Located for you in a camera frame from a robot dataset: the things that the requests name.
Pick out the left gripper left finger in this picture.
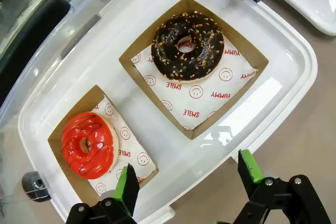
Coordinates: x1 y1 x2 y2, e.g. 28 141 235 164
65 163 141 224

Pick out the clear dome tray lid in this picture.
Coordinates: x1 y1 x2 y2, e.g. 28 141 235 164
0 0 259 135

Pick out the red glazed donut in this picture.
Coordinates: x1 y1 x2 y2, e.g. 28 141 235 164
61 112 120 177

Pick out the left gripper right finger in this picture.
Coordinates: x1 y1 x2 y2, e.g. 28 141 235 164
232 150 332 224

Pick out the grey lid hinge knob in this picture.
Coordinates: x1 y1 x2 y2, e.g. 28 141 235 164
22 170 52 203

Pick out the black lid handle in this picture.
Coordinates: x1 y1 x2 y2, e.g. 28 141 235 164
0 0 71 106

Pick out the chocolate donut with nuts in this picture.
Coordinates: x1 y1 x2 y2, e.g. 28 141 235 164
151 11 225 83

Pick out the brown cardboard donut box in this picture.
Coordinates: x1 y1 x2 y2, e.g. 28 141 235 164
47 84 160 204
118 0 270 141

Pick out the white printed paper liner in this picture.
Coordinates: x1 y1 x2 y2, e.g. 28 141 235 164
130 39 259 130
88 95 158 197

